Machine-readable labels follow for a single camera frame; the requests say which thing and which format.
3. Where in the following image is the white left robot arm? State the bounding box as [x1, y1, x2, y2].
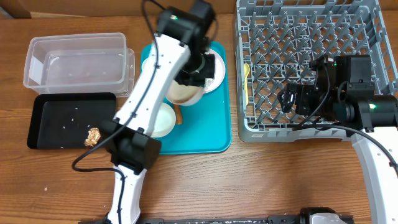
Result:
[101, 1, 216, 223]

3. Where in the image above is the black waste tray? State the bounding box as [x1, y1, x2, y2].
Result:
[27, 93, 116, 149]

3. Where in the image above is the clear plastic bin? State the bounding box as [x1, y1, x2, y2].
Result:
[23, 32, 135, 97]

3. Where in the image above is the large white plate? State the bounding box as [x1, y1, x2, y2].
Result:
[204, 49, 226, 94]

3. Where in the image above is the brown food lump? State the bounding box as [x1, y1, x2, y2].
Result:
[84, 128, 101, 147]

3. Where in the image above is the white bowl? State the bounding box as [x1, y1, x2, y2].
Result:
[151, 103, 176, 138]

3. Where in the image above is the white paper cup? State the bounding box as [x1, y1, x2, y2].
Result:
[141, 58, 149, 73]

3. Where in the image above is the yellow plastic spoon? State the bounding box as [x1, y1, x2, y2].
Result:
[244, 63, 251, 106]

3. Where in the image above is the grey dishwasher rack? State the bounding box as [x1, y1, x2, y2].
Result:
[234, 0, 397, 142]

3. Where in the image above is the teal plastic tray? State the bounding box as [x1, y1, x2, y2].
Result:
[137, 41, 233, 156]

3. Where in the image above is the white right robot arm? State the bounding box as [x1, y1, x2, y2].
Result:
[277, 55, 397, 223]

